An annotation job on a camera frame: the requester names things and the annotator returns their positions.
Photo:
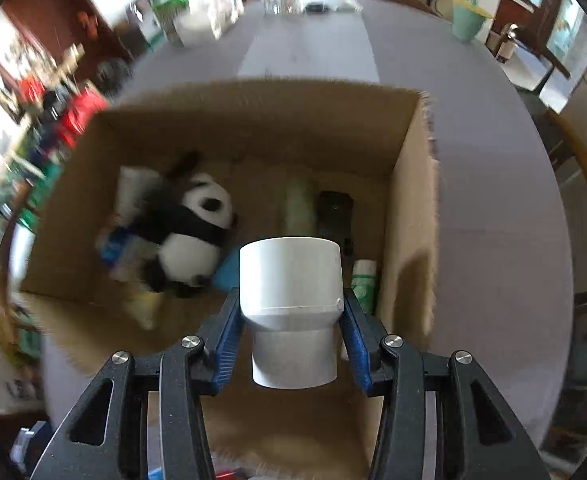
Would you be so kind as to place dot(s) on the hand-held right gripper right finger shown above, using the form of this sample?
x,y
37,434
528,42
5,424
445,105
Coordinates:
x,y
354,340

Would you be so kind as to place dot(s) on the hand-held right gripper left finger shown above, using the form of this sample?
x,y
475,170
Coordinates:
x,y
228,340

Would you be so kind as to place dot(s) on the green white bottle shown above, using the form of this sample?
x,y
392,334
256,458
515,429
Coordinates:
x,y
364,285

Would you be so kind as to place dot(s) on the blue block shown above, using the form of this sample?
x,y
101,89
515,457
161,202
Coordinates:
x,y
227,272

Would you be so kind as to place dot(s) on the white plastic pipe fitting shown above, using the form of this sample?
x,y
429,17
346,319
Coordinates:
x,y
293,285

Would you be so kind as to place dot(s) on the yellow white object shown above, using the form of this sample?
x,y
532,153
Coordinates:
x,y
146,307

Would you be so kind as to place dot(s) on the panda plush toy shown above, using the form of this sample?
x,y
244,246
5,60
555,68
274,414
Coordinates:
x,y
193,255

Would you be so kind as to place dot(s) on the black oblong object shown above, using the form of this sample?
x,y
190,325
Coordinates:
x,y
336,215

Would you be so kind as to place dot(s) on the blue packet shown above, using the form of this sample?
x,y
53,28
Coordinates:
x,y
118,251

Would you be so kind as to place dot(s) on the pale green tube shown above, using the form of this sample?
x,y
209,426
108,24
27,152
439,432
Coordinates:
x,y
301,205

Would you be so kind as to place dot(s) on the printed cardboard box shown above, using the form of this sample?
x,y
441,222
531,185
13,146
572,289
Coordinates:
x,y
253,135

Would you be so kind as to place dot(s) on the curved wooden chair back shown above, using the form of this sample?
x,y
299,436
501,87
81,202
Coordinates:
x,y
5,270

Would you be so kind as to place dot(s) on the red plastic stool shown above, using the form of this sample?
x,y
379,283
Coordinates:
x,y
80,115

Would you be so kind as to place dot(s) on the green white carton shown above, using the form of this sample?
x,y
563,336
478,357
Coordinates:
x,y
168,20

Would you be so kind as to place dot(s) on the small black flat device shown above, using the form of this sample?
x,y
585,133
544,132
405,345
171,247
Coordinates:
x,y
316,8

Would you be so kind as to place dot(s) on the beige pot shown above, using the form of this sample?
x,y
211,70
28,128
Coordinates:
x,y
506,42

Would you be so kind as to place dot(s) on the teal cup yellow lid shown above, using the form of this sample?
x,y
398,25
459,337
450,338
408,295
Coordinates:
x,y
468,22

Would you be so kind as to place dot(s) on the dark wooden chair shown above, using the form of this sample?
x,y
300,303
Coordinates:
x,y
538,52

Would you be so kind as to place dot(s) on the brown wooden door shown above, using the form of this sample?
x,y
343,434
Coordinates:
x,y
63,5

